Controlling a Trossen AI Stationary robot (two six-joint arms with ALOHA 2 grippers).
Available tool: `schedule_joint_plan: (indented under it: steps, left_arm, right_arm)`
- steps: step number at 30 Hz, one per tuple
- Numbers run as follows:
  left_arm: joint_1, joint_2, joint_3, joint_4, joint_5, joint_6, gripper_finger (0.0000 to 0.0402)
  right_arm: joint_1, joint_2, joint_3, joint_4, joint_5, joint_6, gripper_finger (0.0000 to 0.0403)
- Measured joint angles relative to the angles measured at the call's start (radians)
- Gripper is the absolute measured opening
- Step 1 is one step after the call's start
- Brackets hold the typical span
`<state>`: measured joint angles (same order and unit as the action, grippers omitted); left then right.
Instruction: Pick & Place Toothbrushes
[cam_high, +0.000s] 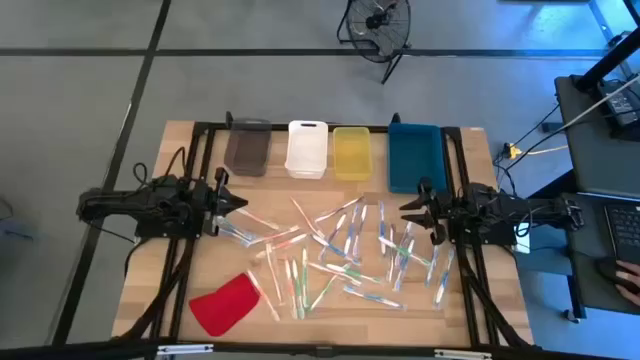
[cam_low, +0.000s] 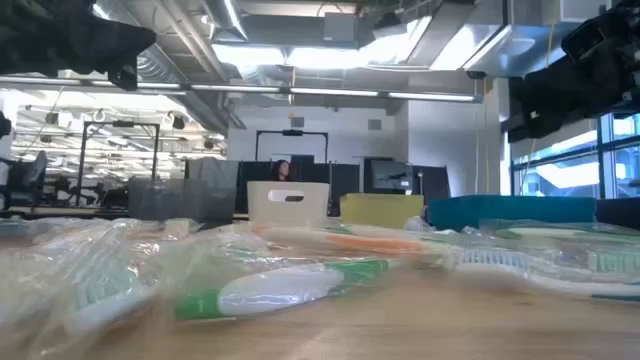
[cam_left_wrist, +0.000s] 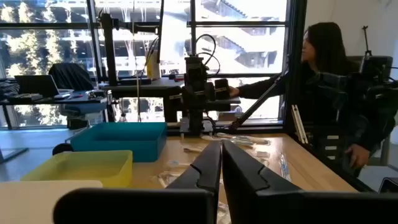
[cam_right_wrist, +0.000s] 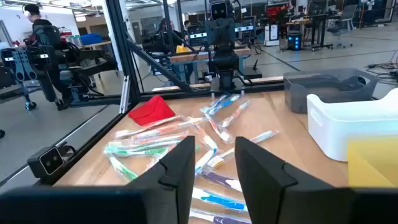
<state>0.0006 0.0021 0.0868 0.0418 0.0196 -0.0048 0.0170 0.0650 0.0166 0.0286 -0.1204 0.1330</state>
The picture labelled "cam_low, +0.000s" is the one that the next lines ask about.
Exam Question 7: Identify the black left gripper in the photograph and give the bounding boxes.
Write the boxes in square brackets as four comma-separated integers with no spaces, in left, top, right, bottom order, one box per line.
[0,0,157,92]

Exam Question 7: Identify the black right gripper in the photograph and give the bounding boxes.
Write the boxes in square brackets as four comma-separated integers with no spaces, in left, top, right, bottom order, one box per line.
[507,34,640,145]

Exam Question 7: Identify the window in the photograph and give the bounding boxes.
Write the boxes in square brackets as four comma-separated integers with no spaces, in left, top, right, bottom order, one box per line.
[509,112,640,201]

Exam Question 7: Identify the teal plastic bin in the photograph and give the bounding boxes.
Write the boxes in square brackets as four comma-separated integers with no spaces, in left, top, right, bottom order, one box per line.
[427,194,597,232]

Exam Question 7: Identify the office chair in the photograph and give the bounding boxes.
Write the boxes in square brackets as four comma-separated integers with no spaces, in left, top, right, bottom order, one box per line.
[0,149,50,211]

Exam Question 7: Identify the wrapped blue toothbrush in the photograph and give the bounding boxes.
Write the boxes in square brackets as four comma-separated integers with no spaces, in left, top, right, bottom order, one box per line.
[452,247,640,304]

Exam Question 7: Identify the grey transparent plastic bin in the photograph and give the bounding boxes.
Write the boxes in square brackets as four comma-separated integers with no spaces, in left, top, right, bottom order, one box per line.
[127,177,239,225]

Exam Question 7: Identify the black monitor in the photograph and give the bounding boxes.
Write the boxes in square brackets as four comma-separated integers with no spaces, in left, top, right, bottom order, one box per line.
[368,158,415,194]

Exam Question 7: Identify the yellow plastic bin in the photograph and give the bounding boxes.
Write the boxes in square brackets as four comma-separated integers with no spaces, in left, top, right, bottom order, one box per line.
[339,193,425,230]

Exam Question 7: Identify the long ceiling light bar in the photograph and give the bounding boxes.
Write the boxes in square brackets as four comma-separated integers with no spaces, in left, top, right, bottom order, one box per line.
[0,74,484,104]

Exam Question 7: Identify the dark office partition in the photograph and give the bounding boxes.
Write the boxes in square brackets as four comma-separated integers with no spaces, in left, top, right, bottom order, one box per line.
[184,157,451,214]

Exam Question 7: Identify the person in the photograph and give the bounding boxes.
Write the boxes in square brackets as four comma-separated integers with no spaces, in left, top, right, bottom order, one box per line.
[271,158,292,182]

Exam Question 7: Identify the white plastic bin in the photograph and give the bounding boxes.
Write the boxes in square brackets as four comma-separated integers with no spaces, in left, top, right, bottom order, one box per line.
[247,180,331,229]

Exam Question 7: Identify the black gantry frame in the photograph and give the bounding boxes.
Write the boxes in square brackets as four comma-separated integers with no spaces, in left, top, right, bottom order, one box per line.
[254,128,330,164]
[75,119,161,207]

